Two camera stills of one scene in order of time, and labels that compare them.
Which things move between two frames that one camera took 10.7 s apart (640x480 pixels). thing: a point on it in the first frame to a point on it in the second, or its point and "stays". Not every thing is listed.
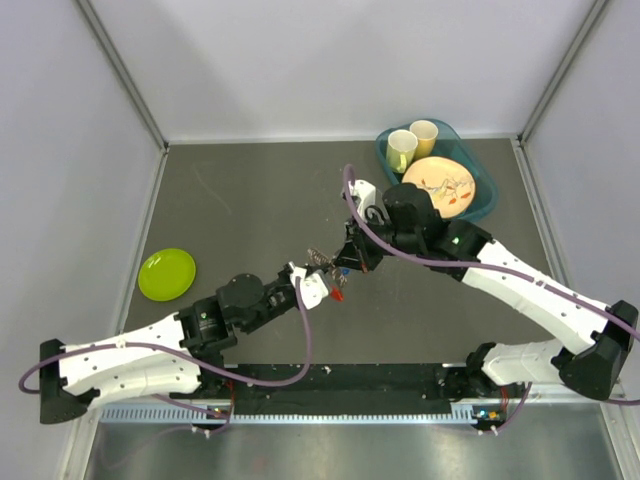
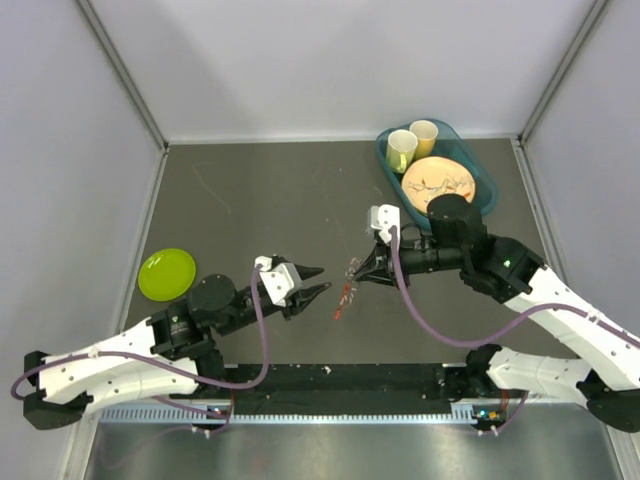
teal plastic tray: x=449 y=144 stays
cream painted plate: x=450 y=183 stays
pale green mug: x=401 y=149 stays
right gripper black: x=355 y=253 to x=379 y=266
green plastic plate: x=166 y=274 stays
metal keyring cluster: x=318 y=257 to x=354 y=263
